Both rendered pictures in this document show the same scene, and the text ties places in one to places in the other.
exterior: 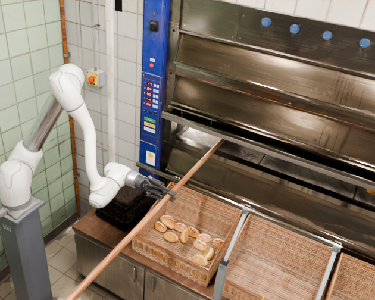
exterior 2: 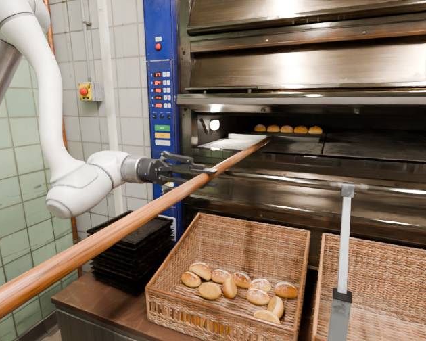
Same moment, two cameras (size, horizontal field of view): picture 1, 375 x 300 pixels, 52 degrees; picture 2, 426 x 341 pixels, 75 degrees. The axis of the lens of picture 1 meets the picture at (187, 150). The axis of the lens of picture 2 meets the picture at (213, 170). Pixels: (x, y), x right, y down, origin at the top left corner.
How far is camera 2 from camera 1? 1.37 m
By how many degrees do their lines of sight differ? 19
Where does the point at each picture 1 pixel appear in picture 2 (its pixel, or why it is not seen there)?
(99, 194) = (66, 185)
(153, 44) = (157, 16)
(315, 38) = not seen: outside the picture
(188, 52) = (204, 12)
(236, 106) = (280, 67)
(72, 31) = (61, 44)
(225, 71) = (259, 16)
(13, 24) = not seen: outside the picture
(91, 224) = (83, 291)
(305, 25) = not seen: outside the picture
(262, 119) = (322, 72)
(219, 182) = (268, 195)
